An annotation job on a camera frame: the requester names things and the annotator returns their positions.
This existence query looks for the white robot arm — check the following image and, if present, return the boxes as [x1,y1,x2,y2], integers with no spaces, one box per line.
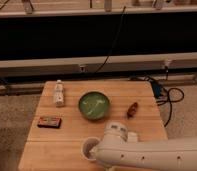
[90,122,197,171]

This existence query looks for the green ceramic bowl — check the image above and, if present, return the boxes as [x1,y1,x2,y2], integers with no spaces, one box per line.
[78,91,110,121]

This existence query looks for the white plastic bottle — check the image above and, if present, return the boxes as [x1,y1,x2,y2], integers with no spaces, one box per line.
[53,80,64,107]

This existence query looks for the dark red small object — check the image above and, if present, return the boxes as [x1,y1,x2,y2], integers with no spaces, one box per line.
[127,102,138,118]

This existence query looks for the blue power adapter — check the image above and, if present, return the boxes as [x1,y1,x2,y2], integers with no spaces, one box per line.
[151,82,162,98]

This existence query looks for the red black flat box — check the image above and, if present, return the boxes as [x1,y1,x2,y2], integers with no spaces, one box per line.
[37,117,61,128]

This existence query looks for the black hanging cable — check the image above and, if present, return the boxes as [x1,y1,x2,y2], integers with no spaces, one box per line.
[92,5,127,74]

